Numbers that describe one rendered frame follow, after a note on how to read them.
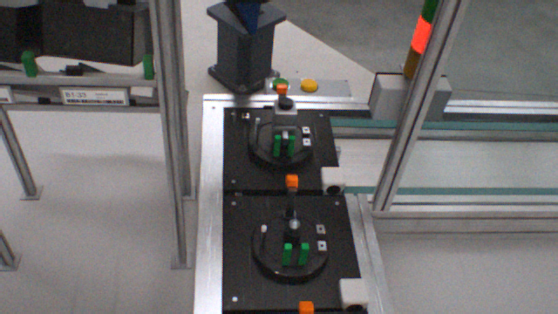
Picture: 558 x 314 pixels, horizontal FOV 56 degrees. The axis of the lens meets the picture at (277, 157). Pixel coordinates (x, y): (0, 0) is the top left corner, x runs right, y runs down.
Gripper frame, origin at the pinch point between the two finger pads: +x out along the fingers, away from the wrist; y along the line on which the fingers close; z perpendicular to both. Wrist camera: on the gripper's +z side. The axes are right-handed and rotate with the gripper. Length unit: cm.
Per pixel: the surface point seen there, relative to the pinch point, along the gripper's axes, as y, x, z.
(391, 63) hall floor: 105, 88, 168
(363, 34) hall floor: 133, 77, 176
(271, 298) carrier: -27, 37, -27
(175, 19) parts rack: -7.6, -6.4, -19.5
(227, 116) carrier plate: 9.9, 21.8, -4.4
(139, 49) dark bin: -13.7, -5.8, -29.6
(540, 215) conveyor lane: -44, 47, 30
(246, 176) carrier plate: -5.1, 28.0, -12.6
